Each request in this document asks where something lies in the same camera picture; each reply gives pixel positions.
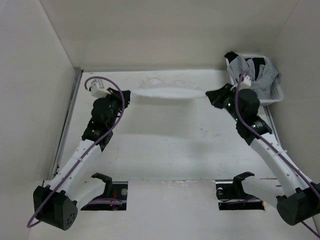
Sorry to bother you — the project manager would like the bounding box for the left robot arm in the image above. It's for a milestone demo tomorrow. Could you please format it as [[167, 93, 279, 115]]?
[[27, 88, 131, 231]]

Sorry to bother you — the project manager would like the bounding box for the white tank top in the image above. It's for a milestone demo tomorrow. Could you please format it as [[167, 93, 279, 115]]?
[[130, 76, 206, 100]]

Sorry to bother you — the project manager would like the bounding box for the purple cable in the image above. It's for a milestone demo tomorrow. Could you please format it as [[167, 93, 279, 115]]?
[[234, 71, 320, 237], [26, 76, 126, 228]]

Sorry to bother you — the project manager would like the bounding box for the white plastic laundry basket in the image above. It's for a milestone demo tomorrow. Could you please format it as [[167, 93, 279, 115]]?
[[225, 52, 285, 107]]

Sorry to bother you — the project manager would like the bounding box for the black tank top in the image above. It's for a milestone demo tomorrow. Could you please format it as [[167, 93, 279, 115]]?
[[224, 51, 266, 82]]

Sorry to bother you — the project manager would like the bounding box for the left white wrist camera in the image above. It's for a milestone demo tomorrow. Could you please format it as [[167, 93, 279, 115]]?
[[89, 78, 107, 98]]

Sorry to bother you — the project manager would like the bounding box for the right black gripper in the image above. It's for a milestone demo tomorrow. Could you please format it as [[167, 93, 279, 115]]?
[[205, 83, 243, 123]]

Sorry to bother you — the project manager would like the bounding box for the grey tank top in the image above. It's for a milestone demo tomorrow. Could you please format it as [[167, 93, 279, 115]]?
[[226, 55, 281, 100]]

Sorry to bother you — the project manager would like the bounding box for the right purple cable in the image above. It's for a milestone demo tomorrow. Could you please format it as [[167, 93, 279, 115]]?
[[234, 71, 320, 237]]

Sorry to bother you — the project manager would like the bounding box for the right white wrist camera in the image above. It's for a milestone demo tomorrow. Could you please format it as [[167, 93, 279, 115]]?
[[239, 74, 252, 89]]

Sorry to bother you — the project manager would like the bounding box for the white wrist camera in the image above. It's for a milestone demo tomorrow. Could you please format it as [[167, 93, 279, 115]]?
[[239, 74, 252, 89], [89, 78, 107, 98]]

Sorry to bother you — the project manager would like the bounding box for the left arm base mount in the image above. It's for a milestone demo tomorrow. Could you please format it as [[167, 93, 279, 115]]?
[[81, 173, 129, 211]]

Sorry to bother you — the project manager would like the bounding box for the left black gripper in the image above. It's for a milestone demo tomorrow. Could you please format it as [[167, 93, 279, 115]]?
[[102, 88, 131, 129]]

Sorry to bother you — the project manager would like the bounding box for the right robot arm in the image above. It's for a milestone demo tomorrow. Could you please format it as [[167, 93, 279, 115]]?
[[205, 83, 320, 226]]

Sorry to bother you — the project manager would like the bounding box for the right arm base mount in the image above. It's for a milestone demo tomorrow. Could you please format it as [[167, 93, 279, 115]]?
[[215, 171, 265, 211]]

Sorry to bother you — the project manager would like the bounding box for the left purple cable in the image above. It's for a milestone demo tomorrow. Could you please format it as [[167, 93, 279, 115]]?
[[26, 76, 126, 228]]

